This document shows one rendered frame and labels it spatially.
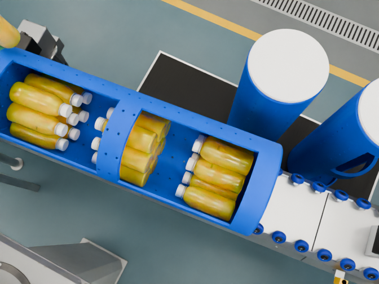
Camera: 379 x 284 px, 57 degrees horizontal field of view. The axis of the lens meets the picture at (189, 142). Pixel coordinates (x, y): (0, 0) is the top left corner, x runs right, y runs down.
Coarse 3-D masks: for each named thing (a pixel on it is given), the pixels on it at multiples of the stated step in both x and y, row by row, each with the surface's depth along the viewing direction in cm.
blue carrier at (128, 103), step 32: (0, 64) 98; (32, 64) 100; (0, 96) 108; (96, 96) 118; (128, 96) 98; (0, 128) 114; (128, 128) 92; (192, 128) 114; (224, 128) 97; (64, 160) 101; (96, 160) 95; (160, 160) 118; (256, 160) 91; (160, 192) 109; (256, 192) 88; (224, 224) 96; (256, 224) 91
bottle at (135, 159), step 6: (126, 150) 101; (132, 150) 102; (138, 150) 102; (126, 156) 101; (132, 156) 101; (138, 156) 101; (144, 156) 101; (150, 156) 102; (126, 162) 101; (132, 162) 101; (138, 162) 101; (144, 162) 100; (150, 162) 106; (132, 168) 103; (138, 168) 101; (144, 168) 101
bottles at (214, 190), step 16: (80, 112) 117; (144, 112) 111; (16, 128) 109; (48, 144) 109; (64, 144) 110; (160, 144) 109; (224, 144) 108; (192, 160) 106; (128, 176) 105; (144, 176) 105; (192, 176) 111; (208, 176) 104; (224, 176) 103; (240, 176) 103; (176, 192) 105; (192, 192) 104; (208, 192) 104; (224, 192) 108; (208, 208) 103; (224, 208) 102
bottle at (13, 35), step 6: (0, 18) 90; (0, 24) 90; (6, 24) 93; (0, 30) 91; (6, 30) 94; (12, 30) 97; (0, 36) 93; (6, 36) 95; (12, 36) 97; (18, 36) 100; (0, 42) 96; (6, 42) 97; (12, 42) 98; (18, 42) 101
